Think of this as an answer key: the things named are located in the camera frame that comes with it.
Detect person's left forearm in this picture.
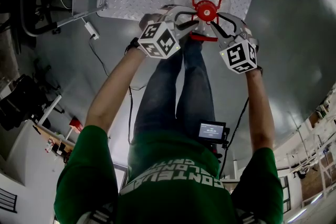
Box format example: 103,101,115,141
84,46,148,135

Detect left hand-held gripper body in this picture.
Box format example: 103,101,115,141
137,5,195,60

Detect person's blue jeans legs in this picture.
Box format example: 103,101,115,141
133,34,216,141

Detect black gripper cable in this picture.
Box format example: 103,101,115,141
218,97,250,178
127,86,148,145

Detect person's right forearm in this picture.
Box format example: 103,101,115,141
245,68,275,152

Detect clear water jug red cap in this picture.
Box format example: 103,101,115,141
174,0,233,42

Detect person's right hand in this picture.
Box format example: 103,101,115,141
236,24,260,47

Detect wooden desk with clutter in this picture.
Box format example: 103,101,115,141
31,123,77,164

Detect black recorder with screen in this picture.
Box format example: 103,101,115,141
197,120,231,145

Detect person's left hand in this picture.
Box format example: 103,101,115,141
139,6,174,32

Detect white table leg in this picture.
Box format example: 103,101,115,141
37,94,62,126

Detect white power adapter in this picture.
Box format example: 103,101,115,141
83,20,101,40

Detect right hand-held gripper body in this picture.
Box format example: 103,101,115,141
216,12,260,74

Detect green printed shirt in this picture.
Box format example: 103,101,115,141
53,124,285,224

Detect black floor cable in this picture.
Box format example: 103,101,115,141
87,36,110,77

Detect red box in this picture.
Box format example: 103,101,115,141
68,116,85,135

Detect black bag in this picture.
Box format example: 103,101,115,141
0,73,65,131

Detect white metal shelving rack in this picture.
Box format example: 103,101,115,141
275,86,336,208

